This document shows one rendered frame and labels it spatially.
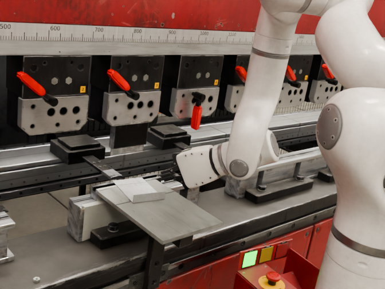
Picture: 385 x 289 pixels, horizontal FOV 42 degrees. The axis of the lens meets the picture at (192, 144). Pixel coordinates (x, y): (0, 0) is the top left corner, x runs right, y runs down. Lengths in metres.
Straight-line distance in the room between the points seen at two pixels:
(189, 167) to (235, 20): 0.40
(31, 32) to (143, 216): 0.46
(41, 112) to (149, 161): 0.66
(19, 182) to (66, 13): 0.56
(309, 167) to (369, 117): 1.20
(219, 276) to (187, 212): 0.37
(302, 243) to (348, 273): 1.00
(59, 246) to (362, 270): 0.73
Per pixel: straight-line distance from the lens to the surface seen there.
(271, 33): 1.18
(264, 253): 1.48
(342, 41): 0.88
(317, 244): 1.91
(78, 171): 1.53
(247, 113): 1.19
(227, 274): 1.56
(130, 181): 1.33
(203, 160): 1.32
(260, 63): 1.19
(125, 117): 1.20
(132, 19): 1.16
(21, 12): 1.03
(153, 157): 1.68
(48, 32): 1.06
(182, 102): 1.30
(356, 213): 0.79
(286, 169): 1.78
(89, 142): 1.48
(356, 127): 0.71
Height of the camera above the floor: 1.55
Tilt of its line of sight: 19 degrees down
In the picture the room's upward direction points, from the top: 9 degrees clockwise
